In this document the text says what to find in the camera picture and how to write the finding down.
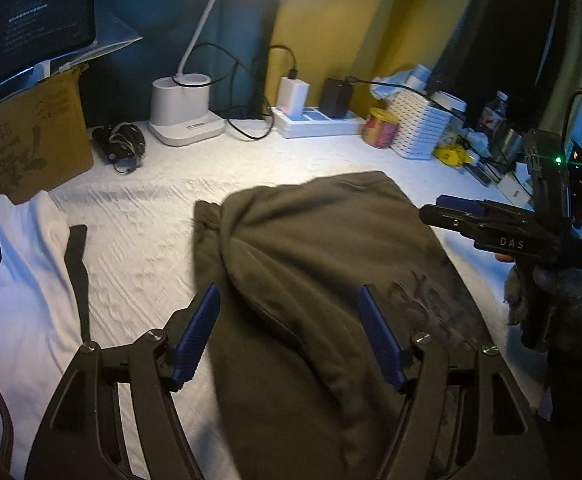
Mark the glass jar with white lid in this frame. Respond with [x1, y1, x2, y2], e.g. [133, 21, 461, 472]
[428, 91, 468, 146]

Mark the yellow snack packet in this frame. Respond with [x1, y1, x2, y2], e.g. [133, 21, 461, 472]
[433, 144, 477, 167]

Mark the clear plastic water bottle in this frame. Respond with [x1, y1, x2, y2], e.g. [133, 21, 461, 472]
[478, 91, 509, 136]

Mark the black tablet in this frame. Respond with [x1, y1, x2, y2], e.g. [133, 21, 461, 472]
[0, 0, 96, 78]

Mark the tissue box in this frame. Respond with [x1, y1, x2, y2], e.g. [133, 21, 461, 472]
[496, 170, 537, 206]

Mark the black charger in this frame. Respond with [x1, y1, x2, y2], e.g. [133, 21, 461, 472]
[319, 78, 354, 118]

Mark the white garment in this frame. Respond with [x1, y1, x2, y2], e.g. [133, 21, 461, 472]
[0, 191, 92, 461]

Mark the black charger cable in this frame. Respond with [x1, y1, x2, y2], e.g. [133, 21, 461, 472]
[343, 75, 452, 111]
[173, 42, 298, 141]

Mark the black cable bundle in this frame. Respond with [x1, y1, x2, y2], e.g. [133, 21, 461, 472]
[92, 122, 147, 176]

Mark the brown cardboard box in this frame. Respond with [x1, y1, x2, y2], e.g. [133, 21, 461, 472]
[0, 62, 95, 206]

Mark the white charger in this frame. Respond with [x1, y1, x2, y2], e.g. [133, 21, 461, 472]
[277, 76, 309, 117]

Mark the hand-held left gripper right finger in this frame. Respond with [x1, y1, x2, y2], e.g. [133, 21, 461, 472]
[358, 284, 554, 480]

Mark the olive brown t-shirt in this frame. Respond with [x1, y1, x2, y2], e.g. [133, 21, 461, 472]
[193, 171, 497, 480]

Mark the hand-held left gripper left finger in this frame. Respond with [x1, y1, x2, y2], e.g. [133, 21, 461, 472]
[23, 282, 222, 480]

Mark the orange round tin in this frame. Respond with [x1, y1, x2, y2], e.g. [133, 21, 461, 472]
[361, 107, 401, 149]

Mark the grey white tube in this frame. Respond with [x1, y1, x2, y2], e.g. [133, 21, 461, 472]
[406, 64, 432, 92]

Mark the black strap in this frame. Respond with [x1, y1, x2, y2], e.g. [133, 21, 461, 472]
[66, 224, 96, 346]

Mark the yellow curtain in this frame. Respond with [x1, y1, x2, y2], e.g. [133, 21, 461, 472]
[266, 0, 477, 116]

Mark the white desk lamp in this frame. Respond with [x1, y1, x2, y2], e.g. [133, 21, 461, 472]
[149, 0, 332, 147]

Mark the clear plastic bag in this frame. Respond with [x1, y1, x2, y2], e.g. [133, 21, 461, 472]
[0, 10, 144, 106]

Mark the teal curtain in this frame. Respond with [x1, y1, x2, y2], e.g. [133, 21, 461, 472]
[86, 0, 282, 126]

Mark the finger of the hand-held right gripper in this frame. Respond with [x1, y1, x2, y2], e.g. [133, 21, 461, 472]
[418, 196, 538, 242]

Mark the steel tumbler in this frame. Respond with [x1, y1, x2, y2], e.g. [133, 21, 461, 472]
[491, 125, 524, 166]

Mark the person's right hand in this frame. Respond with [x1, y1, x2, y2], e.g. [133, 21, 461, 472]
[495, 253, 582, 354]

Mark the white woven basket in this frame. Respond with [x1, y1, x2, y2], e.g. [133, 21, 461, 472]
[386, 89, 454, 161]

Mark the white power strip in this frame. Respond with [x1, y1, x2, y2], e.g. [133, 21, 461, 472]
[270, 105, 367, 139]

